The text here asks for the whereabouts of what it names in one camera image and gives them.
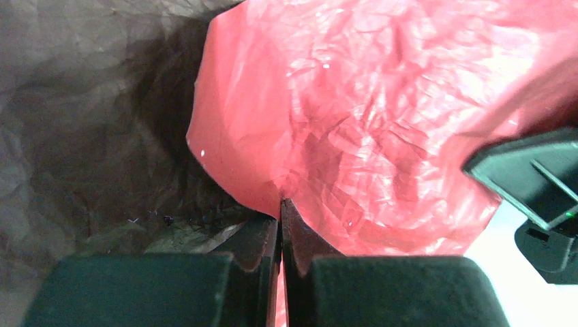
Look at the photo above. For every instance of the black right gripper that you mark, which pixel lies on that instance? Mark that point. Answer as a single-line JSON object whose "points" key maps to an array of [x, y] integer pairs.
{"points": [[538, 176]]}

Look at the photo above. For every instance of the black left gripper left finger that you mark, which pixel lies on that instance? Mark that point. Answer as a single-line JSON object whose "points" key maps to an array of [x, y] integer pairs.
{"points": [[233, 285]]}

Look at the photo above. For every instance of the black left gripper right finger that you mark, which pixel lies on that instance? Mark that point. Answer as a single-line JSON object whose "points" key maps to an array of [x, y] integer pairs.
{"points": [[324, 287]]}

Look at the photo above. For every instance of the maroon wrapping paper sheet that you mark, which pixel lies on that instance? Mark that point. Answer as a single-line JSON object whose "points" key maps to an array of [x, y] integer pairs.
{"points": [[130, 127]]}

